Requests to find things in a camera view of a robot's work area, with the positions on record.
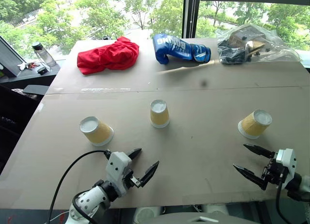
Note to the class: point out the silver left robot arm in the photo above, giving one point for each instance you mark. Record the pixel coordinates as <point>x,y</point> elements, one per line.
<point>89,201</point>

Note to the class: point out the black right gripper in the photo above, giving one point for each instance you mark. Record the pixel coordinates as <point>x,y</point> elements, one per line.
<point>274,171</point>

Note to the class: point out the clear plastic bag of parts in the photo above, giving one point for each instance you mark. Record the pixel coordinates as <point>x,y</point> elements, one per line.
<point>252,45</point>

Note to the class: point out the black window frame post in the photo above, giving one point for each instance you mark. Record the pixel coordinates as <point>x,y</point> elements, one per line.
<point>190,14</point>

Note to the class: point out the yellow ribbed paper cup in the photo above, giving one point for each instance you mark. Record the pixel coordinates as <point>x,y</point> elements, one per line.
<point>254,125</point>
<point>159,116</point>
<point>97,133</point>

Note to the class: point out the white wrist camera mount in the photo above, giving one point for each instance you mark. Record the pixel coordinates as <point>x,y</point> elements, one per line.
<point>288,161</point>
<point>117,167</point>

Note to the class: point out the red cloth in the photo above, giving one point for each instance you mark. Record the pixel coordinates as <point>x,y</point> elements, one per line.
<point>109,55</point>

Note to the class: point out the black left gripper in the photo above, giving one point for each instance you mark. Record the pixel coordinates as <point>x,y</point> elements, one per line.
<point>132,180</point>

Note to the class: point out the clear water bottle black cap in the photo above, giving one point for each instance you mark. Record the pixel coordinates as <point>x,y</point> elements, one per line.
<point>44,55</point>

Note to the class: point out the small black round object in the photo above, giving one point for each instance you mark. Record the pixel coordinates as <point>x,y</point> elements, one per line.
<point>41,70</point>

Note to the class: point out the white rounded shape under table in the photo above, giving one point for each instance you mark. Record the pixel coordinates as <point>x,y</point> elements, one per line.
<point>215,209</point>
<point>146,214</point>

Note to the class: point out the blue boxing glove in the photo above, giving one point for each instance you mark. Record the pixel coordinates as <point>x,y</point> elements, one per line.
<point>180,49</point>

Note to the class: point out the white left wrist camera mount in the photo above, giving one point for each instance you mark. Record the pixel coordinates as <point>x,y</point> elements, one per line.
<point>117,167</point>

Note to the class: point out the black side table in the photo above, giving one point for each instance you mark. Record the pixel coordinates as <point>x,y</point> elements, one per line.
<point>29,75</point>

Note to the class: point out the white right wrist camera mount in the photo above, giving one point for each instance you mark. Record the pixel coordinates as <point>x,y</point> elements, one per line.
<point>288,161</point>

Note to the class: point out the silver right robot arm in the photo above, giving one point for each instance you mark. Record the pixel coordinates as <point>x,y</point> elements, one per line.
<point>300,187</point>

